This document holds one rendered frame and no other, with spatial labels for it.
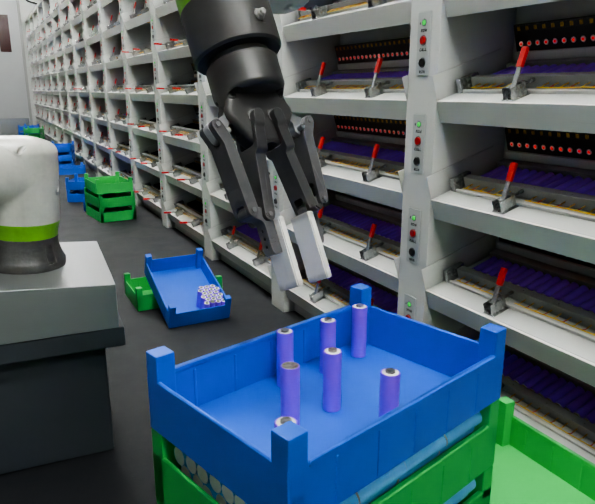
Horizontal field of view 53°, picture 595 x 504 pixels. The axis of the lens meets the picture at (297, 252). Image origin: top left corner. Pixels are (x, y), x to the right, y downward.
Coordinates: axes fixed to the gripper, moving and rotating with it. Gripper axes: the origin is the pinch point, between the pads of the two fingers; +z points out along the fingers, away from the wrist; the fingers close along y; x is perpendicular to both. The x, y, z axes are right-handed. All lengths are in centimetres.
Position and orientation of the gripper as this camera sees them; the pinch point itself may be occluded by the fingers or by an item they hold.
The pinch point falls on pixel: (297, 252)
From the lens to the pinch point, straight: 59.6
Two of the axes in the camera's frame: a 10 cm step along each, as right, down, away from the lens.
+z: 2.9, 9.6, -0.6
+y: -7.4, 1.8, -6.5
